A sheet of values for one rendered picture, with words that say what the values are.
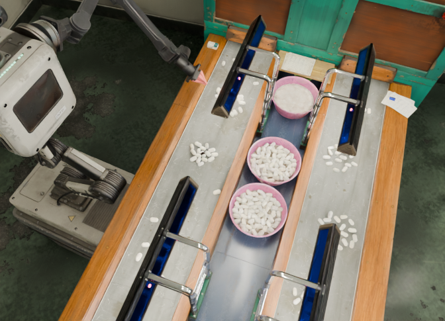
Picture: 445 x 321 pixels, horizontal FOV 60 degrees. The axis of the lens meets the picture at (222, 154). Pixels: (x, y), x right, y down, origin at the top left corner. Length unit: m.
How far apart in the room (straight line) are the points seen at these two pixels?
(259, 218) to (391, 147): 0.79
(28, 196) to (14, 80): 1.03
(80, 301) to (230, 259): 0.65
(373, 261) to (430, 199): 1.28
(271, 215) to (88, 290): 0.84
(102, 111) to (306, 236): 1.93
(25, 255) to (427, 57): 2.59
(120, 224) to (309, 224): 0.85
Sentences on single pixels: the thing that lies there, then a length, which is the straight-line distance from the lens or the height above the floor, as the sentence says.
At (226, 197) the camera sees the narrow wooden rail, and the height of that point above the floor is 0.76.
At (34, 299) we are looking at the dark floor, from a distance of 2.67.
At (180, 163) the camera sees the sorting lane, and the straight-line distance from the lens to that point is 1.93.
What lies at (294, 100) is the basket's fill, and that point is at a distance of 2.21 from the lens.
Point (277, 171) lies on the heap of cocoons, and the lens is 1.95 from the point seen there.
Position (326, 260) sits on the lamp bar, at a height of 1.11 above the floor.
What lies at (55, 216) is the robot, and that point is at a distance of 2.25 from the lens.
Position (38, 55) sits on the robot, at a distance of 1.49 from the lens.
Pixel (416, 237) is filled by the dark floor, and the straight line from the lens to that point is 2.89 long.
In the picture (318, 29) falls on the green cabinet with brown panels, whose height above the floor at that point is 0.97.
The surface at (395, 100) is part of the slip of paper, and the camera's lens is 2.35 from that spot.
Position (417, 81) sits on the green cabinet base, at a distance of 2.45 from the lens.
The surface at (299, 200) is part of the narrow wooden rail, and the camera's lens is 1.86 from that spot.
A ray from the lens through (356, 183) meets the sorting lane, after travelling 2.01.
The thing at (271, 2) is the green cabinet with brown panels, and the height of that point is 1.06.
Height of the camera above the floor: 2.42
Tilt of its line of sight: 59 degrees down
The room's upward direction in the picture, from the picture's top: 3 degrees clockwise
